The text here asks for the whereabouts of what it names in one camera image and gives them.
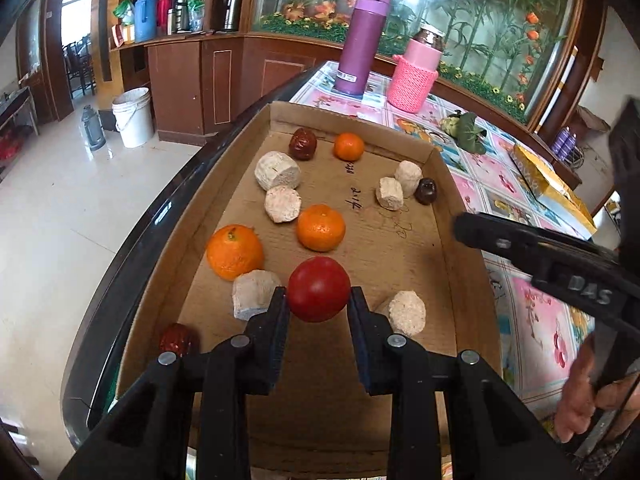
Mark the dark plum in tray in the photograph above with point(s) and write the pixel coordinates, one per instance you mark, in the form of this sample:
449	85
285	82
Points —
426	191

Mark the red jujube in tray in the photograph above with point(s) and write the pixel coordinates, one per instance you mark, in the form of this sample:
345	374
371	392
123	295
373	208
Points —
303	144

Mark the red jujube date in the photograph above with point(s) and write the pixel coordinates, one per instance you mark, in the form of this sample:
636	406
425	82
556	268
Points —
178	339

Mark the beige rice cake puck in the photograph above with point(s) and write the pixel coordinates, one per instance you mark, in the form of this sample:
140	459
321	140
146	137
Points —
405	311
252	292

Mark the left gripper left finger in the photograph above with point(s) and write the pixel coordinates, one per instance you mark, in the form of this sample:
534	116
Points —
146	435

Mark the green leafy vegetable toy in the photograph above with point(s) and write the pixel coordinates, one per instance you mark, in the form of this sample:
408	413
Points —
467	134

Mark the right human hand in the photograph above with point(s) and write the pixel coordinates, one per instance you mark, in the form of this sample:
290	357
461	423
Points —
579	401

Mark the purple thermos bottle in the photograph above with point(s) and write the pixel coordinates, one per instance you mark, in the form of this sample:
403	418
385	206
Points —
360	47

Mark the orange tangerine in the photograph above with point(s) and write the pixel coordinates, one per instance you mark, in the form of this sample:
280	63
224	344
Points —
320	228
348	147
234	250

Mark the blue thermos jug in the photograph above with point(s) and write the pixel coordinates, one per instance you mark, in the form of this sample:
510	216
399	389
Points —
144	20

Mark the beige puck in tray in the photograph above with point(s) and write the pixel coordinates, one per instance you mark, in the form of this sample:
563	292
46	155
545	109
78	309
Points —
282	204
389	194
408	174
275	169

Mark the pink knit-sleeved flask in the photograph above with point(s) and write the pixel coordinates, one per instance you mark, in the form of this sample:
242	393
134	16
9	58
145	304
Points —
416	70

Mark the yellow taped white box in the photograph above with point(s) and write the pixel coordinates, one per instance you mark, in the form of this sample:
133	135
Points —
551	191

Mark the brown cardboard tray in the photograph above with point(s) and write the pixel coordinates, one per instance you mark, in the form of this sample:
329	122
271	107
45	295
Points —
317	202

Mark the red tomato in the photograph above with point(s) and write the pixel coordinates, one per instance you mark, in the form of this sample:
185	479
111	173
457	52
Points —
317	290

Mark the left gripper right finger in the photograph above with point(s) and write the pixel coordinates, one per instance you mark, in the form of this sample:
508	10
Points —
492	435

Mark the white plastic bucket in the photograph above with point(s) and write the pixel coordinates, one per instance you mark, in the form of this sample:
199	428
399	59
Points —
132	112

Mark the colourful fruit-print tablecloth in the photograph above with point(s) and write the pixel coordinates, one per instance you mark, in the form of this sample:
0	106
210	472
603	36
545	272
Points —
539	335

